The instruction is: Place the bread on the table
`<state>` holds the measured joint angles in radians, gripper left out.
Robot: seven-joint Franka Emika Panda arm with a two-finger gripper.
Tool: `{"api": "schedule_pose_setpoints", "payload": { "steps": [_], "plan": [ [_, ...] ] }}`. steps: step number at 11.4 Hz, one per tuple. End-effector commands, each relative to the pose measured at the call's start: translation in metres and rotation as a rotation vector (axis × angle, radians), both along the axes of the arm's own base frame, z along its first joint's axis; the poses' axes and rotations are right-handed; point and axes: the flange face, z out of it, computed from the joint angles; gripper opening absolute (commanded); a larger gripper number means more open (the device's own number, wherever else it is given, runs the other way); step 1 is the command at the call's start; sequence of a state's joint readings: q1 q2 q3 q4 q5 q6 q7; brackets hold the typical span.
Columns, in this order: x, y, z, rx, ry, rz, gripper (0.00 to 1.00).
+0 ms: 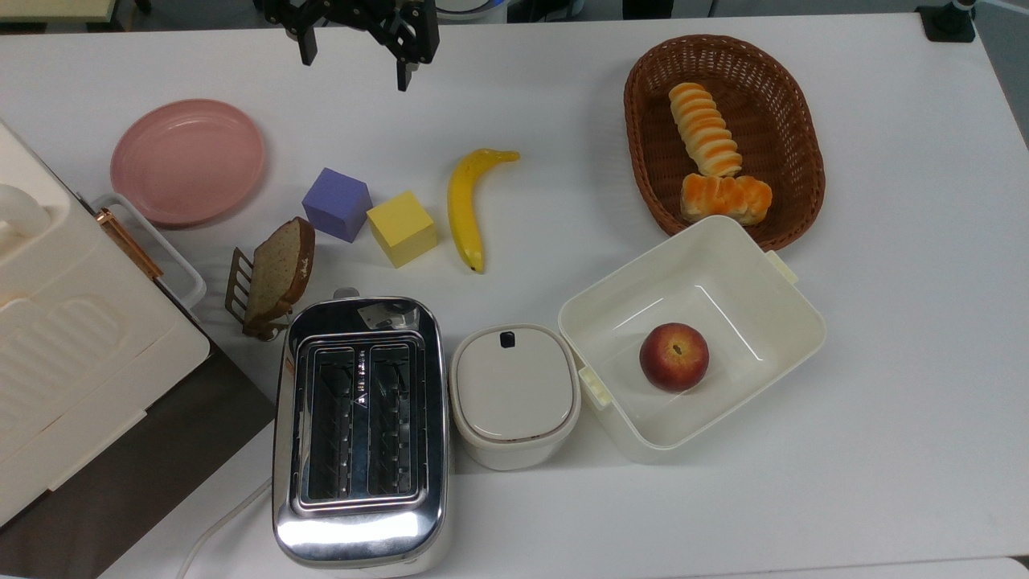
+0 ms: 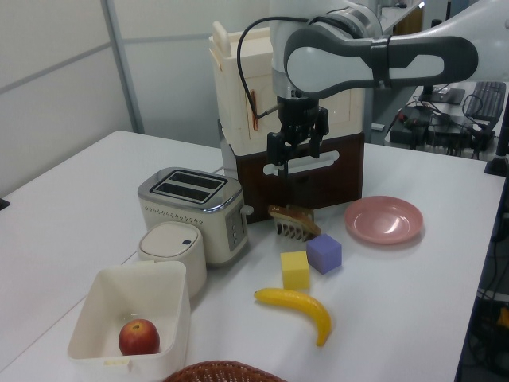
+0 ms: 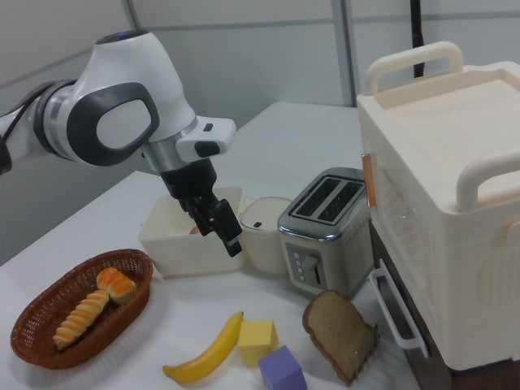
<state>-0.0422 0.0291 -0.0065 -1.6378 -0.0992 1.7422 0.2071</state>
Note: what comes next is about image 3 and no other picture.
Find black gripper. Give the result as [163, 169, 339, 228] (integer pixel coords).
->
[158, 158, 244, 258]

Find twisted striped bread roll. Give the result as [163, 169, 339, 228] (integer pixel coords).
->
[52, 288, 111, 351]

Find square orange-topped bread roll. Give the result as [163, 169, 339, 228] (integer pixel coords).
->
[96, 266, 137, 306]

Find brown bread slice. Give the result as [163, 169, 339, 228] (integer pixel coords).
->
[302, 288, 375, 385]

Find white open plastic box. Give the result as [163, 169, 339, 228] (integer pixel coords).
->
[137, 185, 247, 280]

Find small white lidded bin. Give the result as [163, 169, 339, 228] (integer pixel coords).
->
[239, 196, 294, 276]

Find silver two-slot toaster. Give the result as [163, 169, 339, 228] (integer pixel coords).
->
[276, 167, 375, 297]

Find yellow foam block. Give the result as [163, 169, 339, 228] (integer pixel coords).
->
[237, 319, 280, 367]

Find yellow banana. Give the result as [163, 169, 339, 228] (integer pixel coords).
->
[162, 310, 245, 384]

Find copper latch strip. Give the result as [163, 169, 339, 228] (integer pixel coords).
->
[361, 153, 378, 209]

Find purple foam cube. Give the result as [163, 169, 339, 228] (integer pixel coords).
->
[258, 344, 308, 390]

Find brown woven wicker basket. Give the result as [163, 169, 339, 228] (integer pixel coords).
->
[10, 248, 154, 370]

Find black pole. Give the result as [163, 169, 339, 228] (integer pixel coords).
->
[408, 0, 427, 78]

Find white cabinet handle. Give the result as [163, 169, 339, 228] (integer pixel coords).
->
[368, 267, 430, 358]

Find dark arm cable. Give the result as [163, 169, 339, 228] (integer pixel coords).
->
[0, 91, 41, 176]

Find large white container with handles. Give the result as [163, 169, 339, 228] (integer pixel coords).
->
[356, 40, 520, 373]

